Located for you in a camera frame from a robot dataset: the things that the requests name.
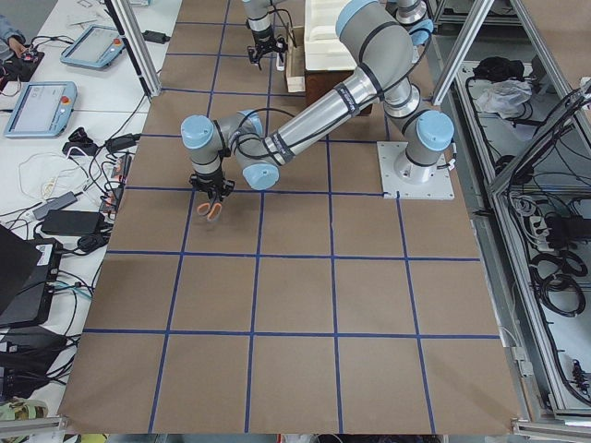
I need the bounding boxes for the orange handled scissors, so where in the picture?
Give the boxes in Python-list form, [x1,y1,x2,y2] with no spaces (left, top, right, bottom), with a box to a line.
[197,195,223,222]

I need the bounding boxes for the light wooden drawer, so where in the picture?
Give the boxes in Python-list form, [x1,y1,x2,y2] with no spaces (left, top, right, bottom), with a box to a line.
[275,43,306,93]

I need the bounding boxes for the person's hand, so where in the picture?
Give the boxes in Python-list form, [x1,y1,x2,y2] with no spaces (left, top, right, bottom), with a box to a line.
[6,37,27,57]

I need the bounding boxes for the white plastic tray box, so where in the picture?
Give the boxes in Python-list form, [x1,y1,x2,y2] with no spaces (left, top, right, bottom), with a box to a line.
[304,0,356,71]

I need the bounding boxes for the dark brown wooden cabinet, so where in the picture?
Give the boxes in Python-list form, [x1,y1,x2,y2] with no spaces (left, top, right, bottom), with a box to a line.
[300,67,376,122]

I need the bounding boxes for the brown paper table cover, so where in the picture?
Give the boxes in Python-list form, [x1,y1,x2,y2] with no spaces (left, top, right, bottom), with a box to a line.
[60,1,524,435]

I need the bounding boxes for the small black power adapter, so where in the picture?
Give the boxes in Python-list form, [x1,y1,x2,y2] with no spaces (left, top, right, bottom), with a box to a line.
[142,30,170,44]

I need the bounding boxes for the black power adapter brick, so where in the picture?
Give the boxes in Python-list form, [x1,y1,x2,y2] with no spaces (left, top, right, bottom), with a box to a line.
[41,210,104,236]

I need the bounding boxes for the upper blue teach pendant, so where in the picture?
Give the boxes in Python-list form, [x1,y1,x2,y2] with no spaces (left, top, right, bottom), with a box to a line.
[60,25,124,69]

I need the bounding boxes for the blue teach pendant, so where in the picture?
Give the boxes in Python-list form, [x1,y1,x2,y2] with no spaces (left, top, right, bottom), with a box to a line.
[4,81,78,138]
[60,25,124,69]

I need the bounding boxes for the lower blue teach pendant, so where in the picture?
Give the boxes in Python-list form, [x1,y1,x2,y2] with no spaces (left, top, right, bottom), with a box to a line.
[4,81,78,138]

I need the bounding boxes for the black laptop computer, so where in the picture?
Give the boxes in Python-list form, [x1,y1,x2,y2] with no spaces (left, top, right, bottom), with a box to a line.
[1,227,62,329]

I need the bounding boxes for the crumpled white cloth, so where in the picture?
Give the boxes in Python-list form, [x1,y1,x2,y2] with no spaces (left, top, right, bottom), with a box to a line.
[475,79,532,119]

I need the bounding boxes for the aluminium frame post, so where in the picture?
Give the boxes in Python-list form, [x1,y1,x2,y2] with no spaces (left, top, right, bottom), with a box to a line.
[104,0,162,100]

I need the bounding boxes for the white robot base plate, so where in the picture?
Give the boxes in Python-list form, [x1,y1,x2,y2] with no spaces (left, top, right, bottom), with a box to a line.
[377,141,454,200]

